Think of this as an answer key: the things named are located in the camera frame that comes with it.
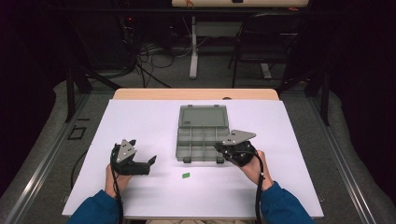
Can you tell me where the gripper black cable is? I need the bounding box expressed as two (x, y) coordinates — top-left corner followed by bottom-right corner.
(253, 150), (266, 224)
(110, 148), (125, 224)

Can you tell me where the white desk leg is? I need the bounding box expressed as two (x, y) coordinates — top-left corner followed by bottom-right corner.
(261, 63), (273, 79)
(189, 16), (200, 79)

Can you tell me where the person's left hand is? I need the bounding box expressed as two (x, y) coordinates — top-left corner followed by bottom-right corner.
(105, 163), (134, 199)

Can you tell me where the black metal stand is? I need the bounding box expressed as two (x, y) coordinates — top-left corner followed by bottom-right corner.
(64, 62), (123, 123)

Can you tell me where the white table cover sheet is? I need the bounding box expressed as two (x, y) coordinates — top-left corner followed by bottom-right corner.
(62, 98), (325, 218)

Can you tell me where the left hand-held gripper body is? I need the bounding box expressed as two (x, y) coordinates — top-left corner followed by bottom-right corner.
(109, 138), (139, 176)

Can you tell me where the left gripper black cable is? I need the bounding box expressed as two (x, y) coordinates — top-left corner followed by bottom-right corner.
(110, 148), (125, 224)

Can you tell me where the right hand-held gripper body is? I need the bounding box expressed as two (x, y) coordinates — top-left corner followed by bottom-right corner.
(221, 129), (258, 168)

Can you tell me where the person's right hand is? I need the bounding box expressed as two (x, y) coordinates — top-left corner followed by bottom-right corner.
(240, 150), (276, 191)

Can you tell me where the bundle of floor cables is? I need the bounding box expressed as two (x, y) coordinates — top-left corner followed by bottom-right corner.
(118, 15), (194, 89)

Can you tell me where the black computer tower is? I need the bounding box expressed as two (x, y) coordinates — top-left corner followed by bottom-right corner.
(73, 13), (134, 70)

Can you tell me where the grey transparent organizer box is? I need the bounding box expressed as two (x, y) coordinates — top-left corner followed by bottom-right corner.
(176, 105), (233, 164)

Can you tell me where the aluminium floor rail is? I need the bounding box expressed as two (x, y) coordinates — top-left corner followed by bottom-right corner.
(0, 92), (92, 224)
(306, 92), (378, 224)

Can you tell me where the black folding chair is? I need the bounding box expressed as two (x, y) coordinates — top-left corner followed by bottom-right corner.
(228, 12), (309, 90)

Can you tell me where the thin black floor cable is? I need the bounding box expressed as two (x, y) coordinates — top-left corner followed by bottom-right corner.
(70, 149), (89, 190)

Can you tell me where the long desk top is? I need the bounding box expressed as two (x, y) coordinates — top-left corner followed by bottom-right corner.
(171, 0), (309, 7)

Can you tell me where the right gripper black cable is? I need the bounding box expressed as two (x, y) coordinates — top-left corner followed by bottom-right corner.
(253, 150), (266, 224)

